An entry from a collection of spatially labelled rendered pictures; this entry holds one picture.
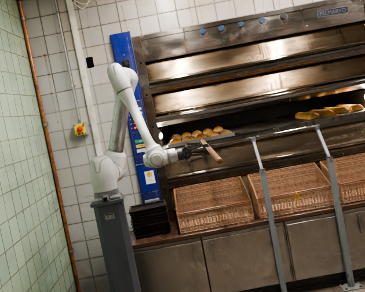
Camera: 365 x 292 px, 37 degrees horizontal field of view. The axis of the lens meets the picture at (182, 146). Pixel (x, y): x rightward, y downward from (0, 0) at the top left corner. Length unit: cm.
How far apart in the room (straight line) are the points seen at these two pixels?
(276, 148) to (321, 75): 68
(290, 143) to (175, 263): 136
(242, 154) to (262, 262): 92
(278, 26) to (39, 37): 191
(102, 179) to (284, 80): 181
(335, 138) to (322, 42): 78
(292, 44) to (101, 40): 153
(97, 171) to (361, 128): 225
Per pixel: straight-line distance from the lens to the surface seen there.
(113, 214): 345
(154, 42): 447
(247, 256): 405
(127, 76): 345
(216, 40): 447
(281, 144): 451
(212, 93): 443
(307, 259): 413
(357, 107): 480
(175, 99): 443
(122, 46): 444
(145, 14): 449
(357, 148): 465
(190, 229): 402
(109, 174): 344
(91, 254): 464
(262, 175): 389
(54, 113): 454
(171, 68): 444
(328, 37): 461
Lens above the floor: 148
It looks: 4 degrees down
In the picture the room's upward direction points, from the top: 11 degrees counter-clockwise
